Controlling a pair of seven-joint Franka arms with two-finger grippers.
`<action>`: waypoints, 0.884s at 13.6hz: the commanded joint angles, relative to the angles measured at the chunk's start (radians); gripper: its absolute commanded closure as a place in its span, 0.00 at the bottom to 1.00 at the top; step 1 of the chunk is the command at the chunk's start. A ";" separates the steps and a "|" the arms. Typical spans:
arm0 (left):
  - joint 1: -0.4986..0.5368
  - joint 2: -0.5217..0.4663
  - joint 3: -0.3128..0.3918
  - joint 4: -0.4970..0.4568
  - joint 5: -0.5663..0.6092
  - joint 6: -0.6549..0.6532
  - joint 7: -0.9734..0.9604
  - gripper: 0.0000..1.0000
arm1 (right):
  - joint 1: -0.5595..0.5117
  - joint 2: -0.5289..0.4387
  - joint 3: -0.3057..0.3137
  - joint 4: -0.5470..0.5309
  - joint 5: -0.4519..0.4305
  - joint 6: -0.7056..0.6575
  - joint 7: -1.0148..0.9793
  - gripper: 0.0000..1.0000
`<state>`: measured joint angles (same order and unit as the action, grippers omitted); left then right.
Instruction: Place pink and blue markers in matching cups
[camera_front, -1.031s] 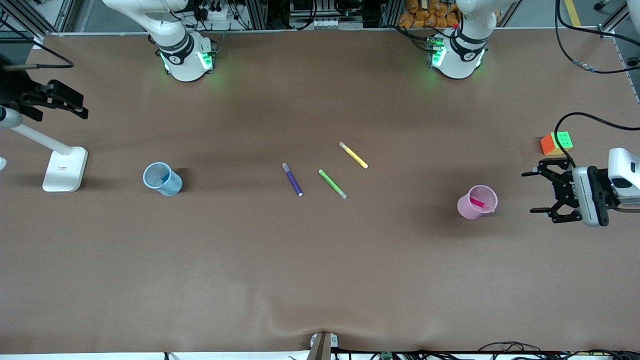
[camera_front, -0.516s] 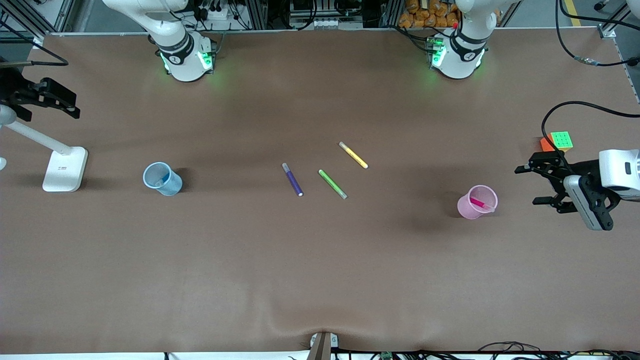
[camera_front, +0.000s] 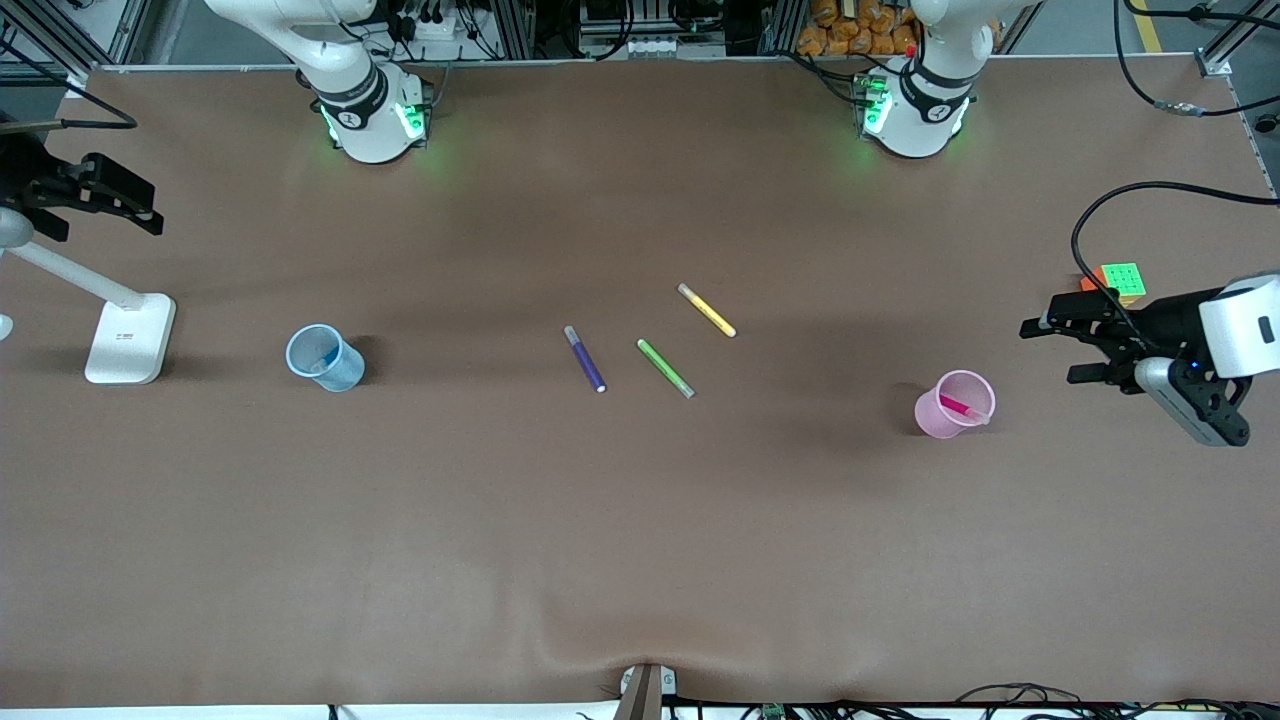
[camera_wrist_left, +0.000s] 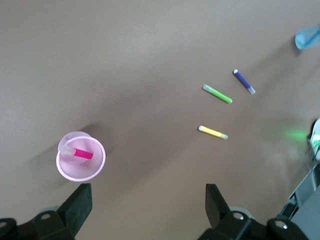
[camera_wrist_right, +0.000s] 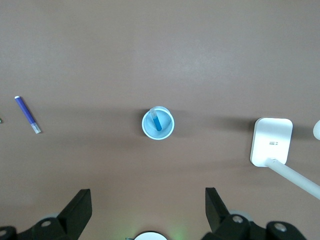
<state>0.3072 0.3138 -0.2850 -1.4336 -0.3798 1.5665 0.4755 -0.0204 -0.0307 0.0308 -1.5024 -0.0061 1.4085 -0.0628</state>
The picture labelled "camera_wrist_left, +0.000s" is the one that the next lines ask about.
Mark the green marker with clear cap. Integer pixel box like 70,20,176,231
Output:
202,83,233,104

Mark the purple marker with clear cap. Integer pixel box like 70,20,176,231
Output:
232,69,256,95

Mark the brown table mat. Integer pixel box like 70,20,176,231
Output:
0,0,320,240

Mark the yellow marker with clear cap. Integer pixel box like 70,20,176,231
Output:
198,125,229,140

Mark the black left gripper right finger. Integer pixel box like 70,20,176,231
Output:
198,183,311,240

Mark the blue mesh cup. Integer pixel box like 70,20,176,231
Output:
294,24,320,51

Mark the pink mesh cup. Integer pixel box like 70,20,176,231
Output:
55,130,107,183

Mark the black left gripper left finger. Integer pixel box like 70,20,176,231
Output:
0,183,93,240

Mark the pink marker with clear cap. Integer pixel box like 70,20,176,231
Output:
58,144,94,161

